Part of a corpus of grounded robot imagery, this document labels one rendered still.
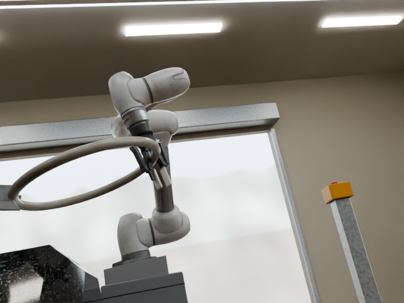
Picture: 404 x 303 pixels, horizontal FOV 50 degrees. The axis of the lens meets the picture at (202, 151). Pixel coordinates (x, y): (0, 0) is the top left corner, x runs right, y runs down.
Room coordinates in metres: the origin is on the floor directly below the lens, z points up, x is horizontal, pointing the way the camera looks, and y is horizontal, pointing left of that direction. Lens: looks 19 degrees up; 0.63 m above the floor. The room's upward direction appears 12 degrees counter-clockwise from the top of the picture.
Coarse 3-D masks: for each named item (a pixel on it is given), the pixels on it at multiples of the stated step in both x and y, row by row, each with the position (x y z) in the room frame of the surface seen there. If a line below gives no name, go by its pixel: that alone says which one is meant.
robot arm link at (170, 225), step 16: (160, 112) 1.91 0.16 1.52; (160, 128) 1.92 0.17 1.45; (176, 128) 1.97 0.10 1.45; (160, 176) 2.12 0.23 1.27; (160, 192) 2.18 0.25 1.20; (160, 208) 2.25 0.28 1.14; (176, 208) 2.30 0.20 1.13; (160, 224) 2.28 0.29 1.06; (176, 224) 2.31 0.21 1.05; (160, 240) 2.34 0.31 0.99; (176, 240) 2.40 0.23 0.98
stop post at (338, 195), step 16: (336, 192) 2.23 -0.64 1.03; (352, 192) 2.25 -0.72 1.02; (336, 208) 2.27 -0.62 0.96; (352, 208) 2.27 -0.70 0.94; (336, 224) 2.33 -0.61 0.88; (352, 224) 2.26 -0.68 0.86; (352, 240) 2.26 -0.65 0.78; (352, 256) 2.25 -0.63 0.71; (352, 272) 2.30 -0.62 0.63; (368, 272) 2.26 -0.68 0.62; (368, 288) 2.26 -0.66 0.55
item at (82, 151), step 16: (96, 144) 1.09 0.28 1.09; (112, 144) 1.11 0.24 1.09; (128, 144) 1.15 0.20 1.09; (144, 144) 1.21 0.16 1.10; (48, 160) 1.08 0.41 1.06; (64, 160) 1.08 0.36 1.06; (32, 176) 1.10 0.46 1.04; (128, 176) 1.51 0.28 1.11; (16, 192) 1.16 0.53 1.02; (96, 192) 1.53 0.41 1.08; (32, 208) 1.37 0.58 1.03; (48, 208) 1.44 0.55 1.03
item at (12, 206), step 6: (0, 186) 1.19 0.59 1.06; (6, 186) 1.19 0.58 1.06; (0, 192) 1.19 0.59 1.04; (6, 192) 1.19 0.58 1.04; (0, 198) 1.19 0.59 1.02; (6, 198) 1.19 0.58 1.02; (0, 204) 1.23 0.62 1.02; (6, 204) 1.24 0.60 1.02; (12, 204) 1.24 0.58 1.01; (0, 210) 1.29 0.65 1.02; (6, 210) 1.30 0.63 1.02; (12, 210) 1.30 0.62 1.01; (18, 210) 1.31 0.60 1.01
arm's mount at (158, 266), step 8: (160, 256) 2.24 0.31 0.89; (128, 264) 2.20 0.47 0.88; (136, 264) 2.21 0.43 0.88; (144, 264) 2.22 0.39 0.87; (152, 264) 2.23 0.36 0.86; (160, 264) 2.24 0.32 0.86; (104, 272) 2.16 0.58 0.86; (112, 272) 2.18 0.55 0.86; (120, 272) 2.19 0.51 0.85; (128, 272) 2.19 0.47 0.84; (136, 272) 2.21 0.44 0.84; (144, 272) 2.22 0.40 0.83; (152, 272) 2.23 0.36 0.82; (160, 272) 2.24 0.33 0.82; (168, 272) 2.25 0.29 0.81; (112, 280) 2.17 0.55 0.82; (120, 280) 2.18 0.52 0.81; (128, 280) 2.19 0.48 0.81
